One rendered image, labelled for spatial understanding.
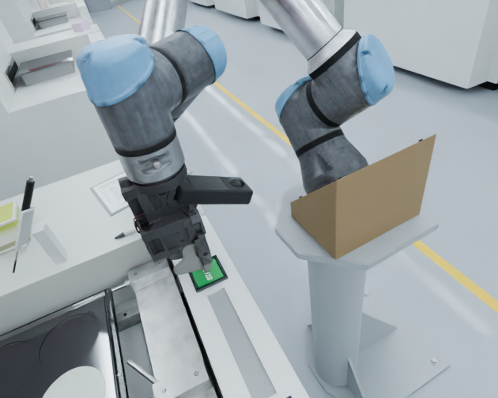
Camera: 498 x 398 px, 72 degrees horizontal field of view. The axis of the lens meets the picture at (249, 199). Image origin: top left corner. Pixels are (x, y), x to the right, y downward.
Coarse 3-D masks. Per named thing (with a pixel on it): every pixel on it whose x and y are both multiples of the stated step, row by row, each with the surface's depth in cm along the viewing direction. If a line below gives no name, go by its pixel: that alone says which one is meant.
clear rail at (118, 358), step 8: (112, 296) 65; (112, 304) 63; (112, 312) 62; (112, 328) 59; (112, 336) 58; (112, 344) 57; (120, 344) 57; (120, 352) 56; (120, 360) 54; (120, 368) 53; (120, 376) 52; (120, 384) 51; (120, 392) 50; (128, 392) 51
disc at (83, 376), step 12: (72, 372) 54; (84, 372) 54; (96, 372) 54; (60, 384) 53; (72, 384) 53; (84, 384) 53; (96, 384) 52; (48, 396) 52; (60, 396) 52; (72, 396) 51; (84, 396) 51; (96, 396) 51
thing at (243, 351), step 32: (224, 256) 60; (192, 288) 56; (224, 288) 55; (224, 320) 51; (256, 320) 50; (224, 352) 47; (256, 352) 46; (224, 384) 43; (256, 384) 43; (288, 384) 42
